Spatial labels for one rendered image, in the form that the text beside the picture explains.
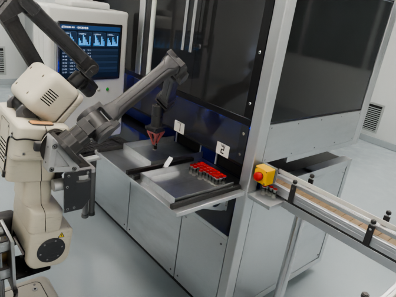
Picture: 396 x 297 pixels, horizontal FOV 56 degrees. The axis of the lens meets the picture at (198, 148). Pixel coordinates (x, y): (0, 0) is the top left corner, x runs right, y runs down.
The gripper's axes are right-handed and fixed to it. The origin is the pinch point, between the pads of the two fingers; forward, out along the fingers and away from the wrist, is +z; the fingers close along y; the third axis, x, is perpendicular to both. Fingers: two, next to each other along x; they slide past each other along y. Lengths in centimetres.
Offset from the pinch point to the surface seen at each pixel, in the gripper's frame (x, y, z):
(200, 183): -31.5, -3.9, 9.4
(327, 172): -71, 75, 16
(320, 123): -65, 54, -18
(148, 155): 5.2, 2.4, 9.6
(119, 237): 48, 30, 98
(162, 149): 5.4, 14.0, 9.8
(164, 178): -17.4, -13.0, 9.2
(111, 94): 52, 20, -9
